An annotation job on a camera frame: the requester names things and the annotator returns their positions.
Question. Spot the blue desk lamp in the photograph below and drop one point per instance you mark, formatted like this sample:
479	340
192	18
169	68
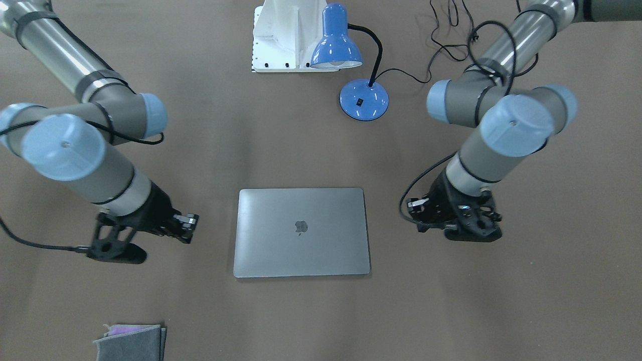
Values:
361	99

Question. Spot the grey laptop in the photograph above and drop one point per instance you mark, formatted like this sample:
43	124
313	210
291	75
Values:
293	232

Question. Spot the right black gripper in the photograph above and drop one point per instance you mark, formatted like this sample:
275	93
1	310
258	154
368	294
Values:
153	212

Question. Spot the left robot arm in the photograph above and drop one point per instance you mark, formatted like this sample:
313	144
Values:
508	125

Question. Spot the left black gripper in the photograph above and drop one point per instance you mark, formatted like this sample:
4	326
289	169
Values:
438	196

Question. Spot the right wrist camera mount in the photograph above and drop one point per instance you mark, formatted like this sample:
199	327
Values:
111	242

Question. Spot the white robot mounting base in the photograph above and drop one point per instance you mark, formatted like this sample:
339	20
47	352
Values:
285	36

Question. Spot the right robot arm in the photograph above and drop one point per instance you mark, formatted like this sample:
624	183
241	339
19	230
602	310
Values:
75	144

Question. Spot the folded grey cloth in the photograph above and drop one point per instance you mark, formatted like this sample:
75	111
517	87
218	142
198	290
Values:
132	342

